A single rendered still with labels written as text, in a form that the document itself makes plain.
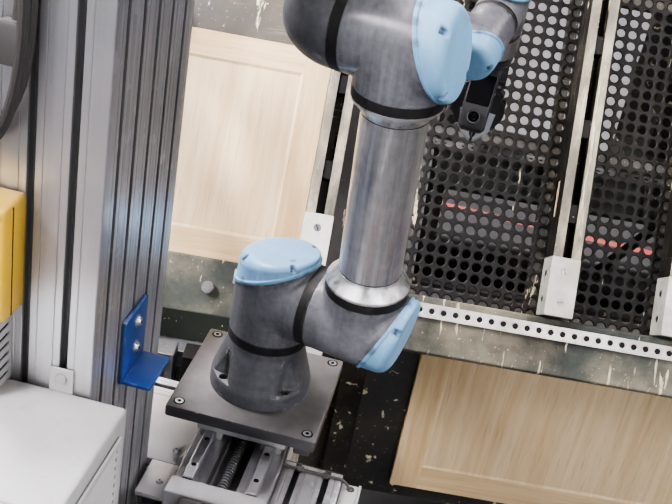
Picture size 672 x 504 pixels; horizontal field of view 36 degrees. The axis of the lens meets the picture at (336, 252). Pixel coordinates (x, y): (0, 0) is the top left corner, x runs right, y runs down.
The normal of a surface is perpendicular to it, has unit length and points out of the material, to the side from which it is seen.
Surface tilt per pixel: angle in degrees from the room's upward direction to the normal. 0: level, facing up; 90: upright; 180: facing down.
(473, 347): 57
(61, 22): 90
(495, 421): 90
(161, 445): 0
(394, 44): 83
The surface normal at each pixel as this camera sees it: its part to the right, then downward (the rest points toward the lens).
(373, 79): -0.59, 0.40
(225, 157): 0.04, -0.09
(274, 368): 0.29, 0.20
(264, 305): -0.38, 0.33
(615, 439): -0.06, 0.46
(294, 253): 0.05, -0.91
